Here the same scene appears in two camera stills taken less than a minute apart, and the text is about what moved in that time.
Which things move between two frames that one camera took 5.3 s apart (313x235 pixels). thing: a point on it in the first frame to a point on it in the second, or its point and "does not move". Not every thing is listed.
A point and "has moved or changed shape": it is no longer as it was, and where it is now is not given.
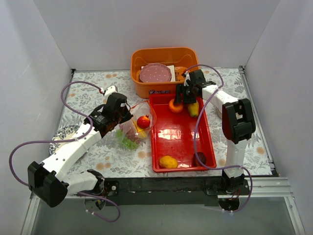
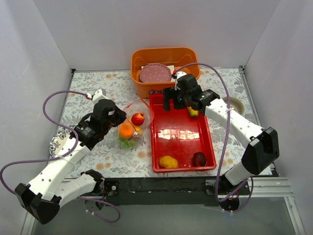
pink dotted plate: x=155 y=72 does not move
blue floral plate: x=66 y=132 does not move
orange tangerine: x=174 y=107 has moved or changed shape
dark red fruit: x=202 y=157 does not move
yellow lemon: x=167 y=161 does not move
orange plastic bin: x=183 y=57 does not move
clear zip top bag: x=132 y=134 has moved or changed shape
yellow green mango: x=193 y=109 does not move
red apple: x=144 y=121 to x=137 y=119
